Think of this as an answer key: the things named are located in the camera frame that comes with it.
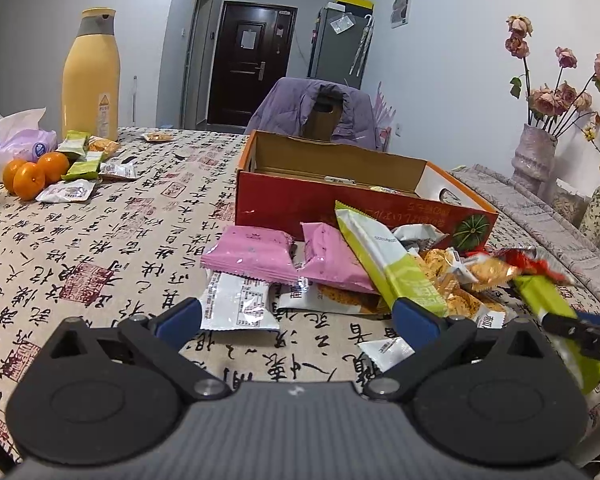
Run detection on pink plastic item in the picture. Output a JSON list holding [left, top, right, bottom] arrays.
[[372, 85, 398, 151]]

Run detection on purple tissue pack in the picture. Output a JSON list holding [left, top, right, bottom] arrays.
[[0, 107, 58, 171]]

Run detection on purple puffer jacket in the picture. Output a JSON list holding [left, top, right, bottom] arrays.
[[245, 77, 381, 151]]

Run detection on hanging folded umbrella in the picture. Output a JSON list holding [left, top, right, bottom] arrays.
[[350, 15, 376, 76]]

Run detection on grey side door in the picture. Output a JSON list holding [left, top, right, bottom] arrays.
[[182, 0, 213, 131]]

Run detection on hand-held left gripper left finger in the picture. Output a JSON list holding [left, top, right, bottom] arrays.
[[40, 297, 233, 403]]

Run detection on floral print vase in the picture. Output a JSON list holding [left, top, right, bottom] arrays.
[[579, 180, 600, 248]]

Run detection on pink ribbed vase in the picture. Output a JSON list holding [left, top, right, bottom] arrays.
[[511, 124, 558, 196]]

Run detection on yellow thermos bottle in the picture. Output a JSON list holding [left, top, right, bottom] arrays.
[[61, 7, 120, 142]]

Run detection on red silver snack packet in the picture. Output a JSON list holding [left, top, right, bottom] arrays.
[[500, 247, 571, 283]]

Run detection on orange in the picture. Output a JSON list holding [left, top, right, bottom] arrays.
[[14, 162, 46, 201], [37, 152, 70, 184], [2, 158, 28, 193]]

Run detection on grey refrigerator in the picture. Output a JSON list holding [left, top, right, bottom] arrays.
[[307, 4, 373, 91]]

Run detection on red orange cardboard box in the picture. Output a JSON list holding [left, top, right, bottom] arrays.
[[235, 130, 499, 253]]

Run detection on grey pink patterned quilt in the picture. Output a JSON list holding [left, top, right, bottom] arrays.
[[450, 164, 600, 311]]

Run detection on wooden chair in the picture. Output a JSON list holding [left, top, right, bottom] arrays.
[[305, 94, 343, 142]]

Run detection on small white snack sachet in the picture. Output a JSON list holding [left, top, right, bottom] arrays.
[[36, 180, 93, 203], [100, 161, 137, 181]]

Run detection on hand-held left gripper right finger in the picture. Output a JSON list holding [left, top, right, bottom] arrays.
[[362, 297, 561, 403]]

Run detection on pink snack packet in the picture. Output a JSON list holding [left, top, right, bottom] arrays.
[[201, 225, 298, 283], [297, 221, 381, 295]]

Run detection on dark brown entrance door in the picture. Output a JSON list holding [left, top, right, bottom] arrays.
[[207, 1, 298, 133]]

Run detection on clear storage jar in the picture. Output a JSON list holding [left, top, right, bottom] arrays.
[[550, 177, 588, 226]]

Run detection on dried pink rose bouquet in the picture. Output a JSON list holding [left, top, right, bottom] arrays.
[[505, 14, 600, 136]]

